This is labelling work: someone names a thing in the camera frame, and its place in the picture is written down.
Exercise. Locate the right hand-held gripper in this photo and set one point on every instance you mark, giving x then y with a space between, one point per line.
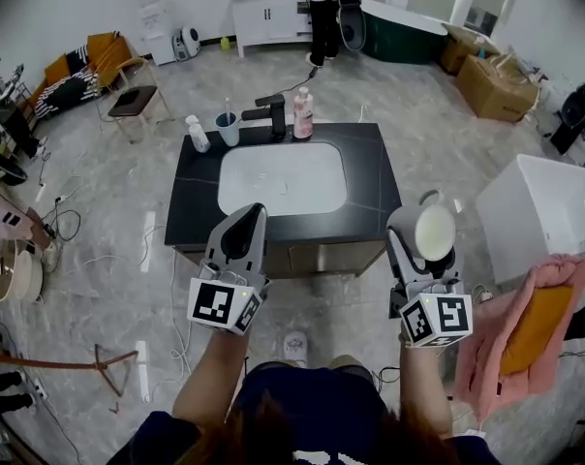
438 318

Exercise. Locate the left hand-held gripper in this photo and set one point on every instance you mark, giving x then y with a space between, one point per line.
210 303

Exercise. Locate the white pump bottle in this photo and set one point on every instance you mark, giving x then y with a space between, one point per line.
199 138

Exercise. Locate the blue cup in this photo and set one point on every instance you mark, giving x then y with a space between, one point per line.
228 131

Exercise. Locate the toothbrush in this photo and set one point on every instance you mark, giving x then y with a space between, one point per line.
227 105

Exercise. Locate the pink bottle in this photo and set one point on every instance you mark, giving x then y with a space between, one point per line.
302 116

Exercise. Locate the person's left forearm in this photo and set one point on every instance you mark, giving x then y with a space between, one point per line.
210 381

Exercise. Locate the person's right forearm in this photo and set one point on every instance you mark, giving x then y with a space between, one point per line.
425 390

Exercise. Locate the black top vanity cabinet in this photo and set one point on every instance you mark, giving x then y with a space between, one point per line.
195 201

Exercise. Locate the white sink basin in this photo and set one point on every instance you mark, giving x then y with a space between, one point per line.
283 177

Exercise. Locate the pink towel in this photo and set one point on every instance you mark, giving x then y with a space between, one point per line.
481 356

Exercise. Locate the large white box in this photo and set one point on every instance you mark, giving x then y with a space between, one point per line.
534 221

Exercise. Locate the person's white shoe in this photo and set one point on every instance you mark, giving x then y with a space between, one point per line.
295 349

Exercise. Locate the orange cloth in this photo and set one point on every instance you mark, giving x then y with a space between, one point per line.
534 327

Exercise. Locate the black faucet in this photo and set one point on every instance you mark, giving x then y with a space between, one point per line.
277 114

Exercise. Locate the person's dark blue shirt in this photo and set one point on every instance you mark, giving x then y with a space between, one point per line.
321 405

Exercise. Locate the wooden chair with dark seat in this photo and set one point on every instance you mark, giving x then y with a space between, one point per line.
132 100

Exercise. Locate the brown wooden stand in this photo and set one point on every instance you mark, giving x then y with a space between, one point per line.
109 373

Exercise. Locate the cardboard box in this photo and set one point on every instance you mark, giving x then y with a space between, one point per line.
496 90
462 46

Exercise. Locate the yellow bottle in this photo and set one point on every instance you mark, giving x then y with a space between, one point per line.
224 44

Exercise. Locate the small white round appliance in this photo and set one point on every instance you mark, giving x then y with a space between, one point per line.
188 44

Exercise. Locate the black salon chair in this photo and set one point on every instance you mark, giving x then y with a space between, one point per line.
575 114

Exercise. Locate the white cabinet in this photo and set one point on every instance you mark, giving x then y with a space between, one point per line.
268 22

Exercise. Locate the dark green bathtub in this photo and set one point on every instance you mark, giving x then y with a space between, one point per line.
399 37

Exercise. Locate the orange sofa with striped cushions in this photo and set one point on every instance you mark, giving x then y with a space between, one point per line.
70 85

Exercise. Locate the round beige drum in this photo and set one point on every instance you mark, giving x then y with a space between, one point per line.
11 274

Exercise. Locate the black round basin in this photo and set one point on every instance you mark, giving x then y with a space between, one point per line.
4 167

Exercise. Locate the white power strip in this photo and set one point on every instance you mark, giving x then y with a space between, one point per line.
40 389

